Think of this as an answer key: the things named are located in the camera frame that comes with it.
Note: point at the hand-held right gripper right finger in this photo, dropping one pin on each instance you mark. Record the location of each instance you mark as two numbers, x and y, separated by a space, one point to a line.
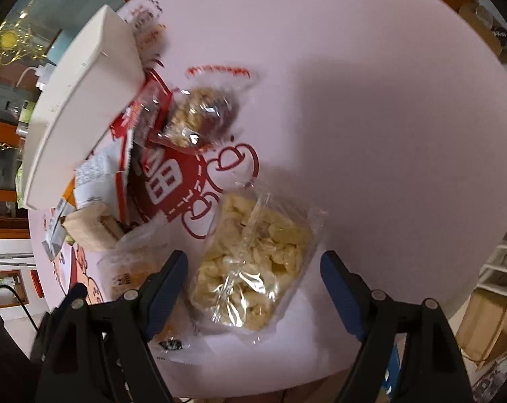
341 298

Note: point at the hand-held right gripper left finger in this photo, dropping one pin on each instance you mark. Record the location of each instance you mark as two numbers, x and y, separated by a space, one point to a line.
167 298

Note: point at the orange biscuit packet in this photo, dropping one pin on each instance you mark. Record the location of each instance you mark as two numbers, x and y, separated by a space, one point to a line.
127 268

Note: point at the pale puffed snack packet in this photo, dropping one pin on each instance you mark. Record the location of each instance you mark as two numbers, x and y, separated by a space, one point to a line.
253 260

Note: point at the beige wafer packet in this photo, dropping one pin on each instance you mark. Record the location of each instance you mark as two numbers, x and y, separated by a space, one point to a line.
87 226

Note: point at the white red snack packet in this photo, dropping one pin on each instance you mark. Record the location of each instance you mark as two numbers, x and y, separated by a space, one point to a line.
98 172

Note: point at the orange white snack packet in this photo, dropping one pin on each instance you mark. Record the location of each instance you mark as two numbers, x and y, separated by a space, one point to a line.
70 191

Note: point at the clear mixed nut packet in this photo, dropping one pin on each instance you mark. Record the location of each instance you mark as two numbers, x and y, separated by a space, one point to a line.
199 113

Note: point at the dark dried fruit packet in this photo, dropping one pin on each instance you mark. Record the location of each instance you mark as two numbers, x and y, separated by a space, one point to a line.
146 109

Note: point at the white plastic storage bin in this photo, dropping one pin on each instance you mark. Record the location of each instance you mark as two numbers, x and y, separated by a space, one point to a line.
81 105

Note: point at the brown cardboard sheets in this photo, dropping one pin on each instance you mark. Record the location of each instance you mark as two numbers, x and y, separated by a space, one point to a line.
488 327

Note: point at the pink printed tablecloth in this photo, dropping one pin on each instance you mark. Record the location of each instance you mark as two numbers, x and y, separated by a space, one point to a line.
362 134

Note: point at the teal canister brown lid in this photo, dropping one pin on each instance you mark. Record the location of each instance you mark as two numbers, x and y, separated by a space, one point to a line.
58 46

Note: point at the gold door ornament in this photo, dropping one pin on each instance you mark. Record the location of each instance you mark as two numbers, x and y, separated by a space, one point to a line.
10 42

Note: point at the open cardboard box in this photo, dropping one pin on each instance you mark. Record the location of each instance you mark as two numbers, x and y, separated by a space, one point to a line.
488 29

